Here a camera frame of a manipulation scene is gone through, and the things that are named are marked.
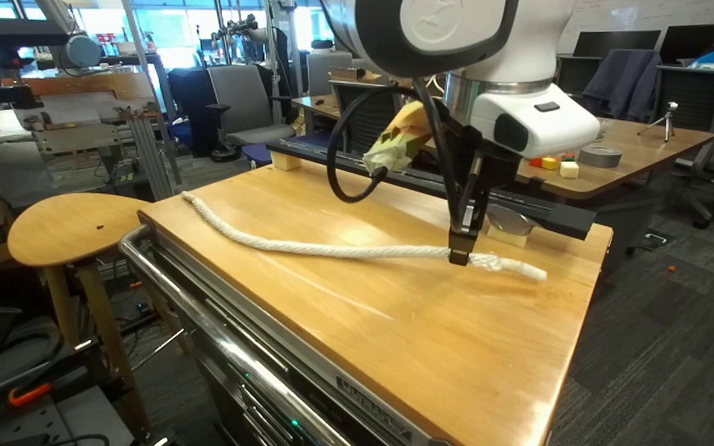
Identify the black computer monitor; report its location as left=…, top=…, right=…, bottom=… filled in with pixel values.
left=656, top=22, right=707, bottom=64
left=569, top=28, right=663, bottom=61

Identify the long black grooved bar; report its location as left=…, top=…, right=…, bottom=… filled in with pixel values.
left=265, top=133, right=600, bottom=242

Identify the grey mesh office chair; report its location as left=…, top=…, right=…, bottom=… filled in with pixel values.
left=327, top=76, right=402, bottom=159

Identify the dark office chair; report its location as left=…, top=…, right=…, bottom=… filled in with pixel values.
left=653, top=61, right=714, bottom=232

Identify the round wooden stool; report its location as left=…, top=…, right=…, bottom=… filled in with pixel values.
left=4, top=191, right=159, bottom=442

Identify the wooden office desk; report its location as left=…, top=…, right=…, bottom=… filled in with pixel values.
left=516, top=113, right=714, bottom=258

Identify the grey duct tape roll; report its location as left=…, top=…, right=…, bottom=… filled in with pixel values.
left=574, top=144, right=626, bottom=172

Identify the grey cylindrical device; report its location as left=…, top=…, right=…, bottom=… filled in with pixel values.
left=62, top=29, right=107, bottom=73

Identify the steel cart handle bar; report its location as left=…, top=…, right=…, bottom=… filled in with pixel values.
left=115, top=225, right=352, bottom=446

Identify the light grey office chair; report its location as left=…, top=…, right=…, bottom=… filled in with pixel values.
left=206, top=61, right=298, bottom=153

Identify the small silver desk tripod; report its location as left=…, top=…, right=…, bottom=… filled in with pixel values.
left=636, top=100, right=681, bottom=146

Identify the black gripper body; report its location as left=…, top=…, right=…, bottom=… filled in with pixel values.
left=454, top=122, right=526, bottom=201

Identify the white rope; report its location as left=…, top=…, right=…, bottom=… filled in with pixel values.
left=180, top=191, right=549, bottom=286

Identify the office chair with jacket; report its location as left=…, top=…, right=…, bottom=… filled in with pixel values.
left=580, top=47, right=667, bottom=120

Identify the steel tool cart wooden top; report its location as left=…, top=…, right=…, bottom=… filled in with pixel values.
left=115, top=156, right=617, bottom=446

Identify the dark blue seat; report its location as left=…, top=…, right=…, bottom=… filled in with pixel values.
left=237, top=142, right=278, bottom=168

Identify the aluminium profile frame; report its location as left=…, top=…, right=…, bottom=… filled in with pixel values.
left=29, top=101, right=184, bottom=204

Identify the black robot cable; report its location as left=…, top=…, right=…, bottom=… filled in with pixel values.
left=325, top=82, right=393, bottom=205

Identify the black office chair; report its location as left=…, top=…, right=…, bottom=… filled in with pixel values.
left=162, top=64, right=221, bottom=160

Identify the yellowish taped cable connector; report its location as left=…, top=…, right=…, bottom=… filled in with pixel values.
left=360, top=97, right=436, bottom=177

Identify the black clamp orange grip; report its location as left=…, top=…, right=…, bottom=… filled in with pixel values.
left=4, top=380, right=53, bottom=412

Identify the cream foam block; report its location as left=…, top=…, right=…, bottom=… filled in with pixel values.
left=485, top=222, right=536, bottom=251
left=270, top=148, right=305, bottom=173

